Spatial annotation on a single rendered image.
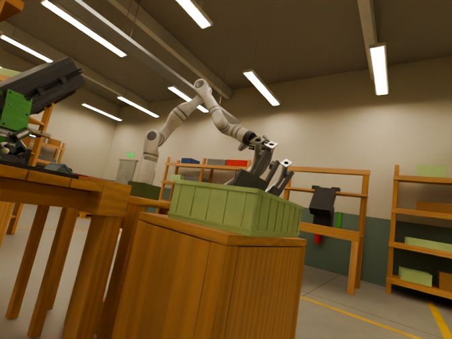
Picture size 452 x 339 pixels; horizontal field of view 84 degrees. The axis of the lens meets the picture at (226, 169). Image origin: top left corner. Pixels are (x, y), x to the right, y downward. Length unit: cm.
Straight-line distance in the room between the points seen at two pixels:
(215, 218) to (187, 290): 27
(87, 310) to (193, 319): 53
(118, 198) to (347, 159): 548
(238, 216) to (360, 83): 615
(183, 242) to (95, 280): 47
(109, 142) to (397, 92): 1050
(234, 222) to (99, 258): 62
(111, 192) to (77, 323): 54
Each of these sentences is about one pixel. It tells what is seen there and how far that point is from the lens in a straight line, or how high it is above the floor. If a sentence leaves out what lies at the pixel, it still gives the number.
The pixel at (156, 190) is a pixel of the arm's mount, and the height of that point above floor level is 91.
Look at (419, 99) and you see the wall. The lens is 656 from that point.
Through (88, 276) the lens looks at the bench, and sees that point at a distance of 128.
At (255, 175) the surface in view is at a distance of 108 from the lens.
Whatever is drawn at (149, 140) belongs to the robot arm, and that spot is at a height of 118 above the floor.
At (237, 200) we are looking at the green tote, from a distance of 94.
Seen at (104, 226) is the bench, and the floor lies 71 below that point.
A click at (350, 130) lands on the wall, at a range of 640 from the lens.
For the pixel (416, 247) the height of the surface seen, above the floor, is 83.
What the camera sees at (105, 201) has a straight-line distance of 120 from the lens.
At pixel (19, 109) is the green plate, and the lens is 173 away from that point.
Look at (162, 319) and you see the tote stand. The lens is 107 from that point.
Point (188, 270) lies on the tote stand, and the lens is 95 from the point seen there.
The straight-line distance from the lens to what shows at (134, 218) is 135.
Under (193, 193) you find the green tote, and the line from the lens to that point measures 106.
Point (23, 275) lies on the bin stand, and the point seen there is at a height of 25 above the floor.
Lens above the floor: 86
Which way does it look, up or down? 9 degrees up
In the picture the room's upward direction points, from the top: 10 degrees clockwise
